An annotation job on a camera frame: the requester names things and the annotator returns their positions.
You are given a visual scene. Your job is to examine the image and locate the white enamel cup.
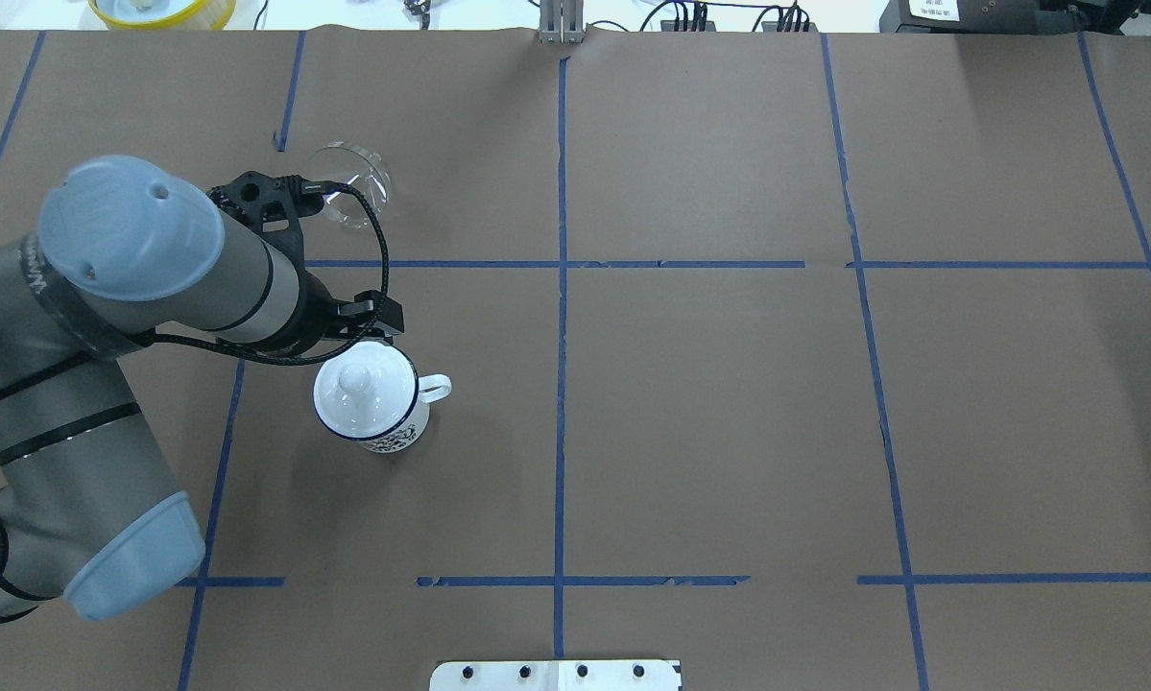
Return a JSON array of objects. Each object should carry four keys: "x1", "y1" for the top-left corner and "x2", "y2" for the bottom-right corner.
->
[{"x1": 334, "y1": 373, "x2": 452, "y2": 454}]

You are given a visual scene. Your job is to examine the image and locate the aluminium frame post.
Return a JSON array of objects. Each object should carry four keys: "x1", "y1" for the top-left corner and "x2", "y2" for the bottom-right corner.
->
[{"x1": 535, "y1": 0, "x2": 587, "y2": 44}]

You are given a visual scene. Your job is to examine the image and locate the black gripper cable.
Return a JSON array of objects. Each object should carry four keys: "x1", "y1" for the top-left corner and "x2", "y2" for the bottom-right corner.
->
[{"x1": 0, "y1": 182, "x2": 391, "y2": 625}]

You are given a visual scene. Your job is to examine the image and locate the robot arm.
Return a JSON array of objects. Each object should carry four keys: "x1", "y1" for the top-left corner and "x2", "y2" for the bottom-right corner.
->
[{"x1": 0, "y1": 155, "x2": 403, "y2": 627}]

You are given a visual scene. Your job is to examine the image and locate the black cable hub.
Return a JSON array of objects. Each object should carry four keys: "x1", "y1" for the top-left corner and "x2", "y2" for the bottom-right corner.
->
[
  {"x1": 752, "y1": 3, "x2": 817, "y2": 35},
  {"x1": 645, "y1": 1, "x2": 714, "y2": 35}
]

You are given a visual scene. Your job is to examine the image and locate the yellow tape roll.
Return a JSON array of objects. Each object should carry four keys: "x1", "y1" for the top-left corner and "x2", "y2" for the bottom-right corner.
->
[{"x1": 87, "y1": 1, "x2": 237, "y2": 31}]

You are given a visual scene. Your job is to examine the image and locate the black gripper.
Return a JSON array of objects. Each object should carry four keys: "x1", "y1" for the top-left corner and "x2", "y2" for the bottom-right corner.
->
[{"x1": 273, "y1": 273, "x2": 405, "y2": 357}]

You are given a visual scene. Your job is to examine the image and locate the black computer box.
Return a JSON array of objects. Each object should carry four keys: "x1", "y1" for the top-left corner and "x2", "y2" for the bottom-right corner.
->
[{"x1": 877, "y1": 1, "x2": 1087, "y2": 36}]

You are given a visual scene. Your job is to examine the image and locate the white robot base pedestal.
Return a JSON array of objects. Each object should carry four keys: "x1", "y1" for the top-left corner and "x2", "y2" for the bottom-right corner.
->
[{"x1": 427, "y1": 656, "x2": 683, "y2": 690}]

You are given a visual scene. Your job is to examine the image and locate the clear plastic funnel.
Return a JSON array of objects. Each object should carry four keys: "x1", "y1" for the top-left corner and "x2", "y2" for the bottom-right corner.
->
[{"x1": 302, "y1": 141, "x2": 392, "y2": 231}]

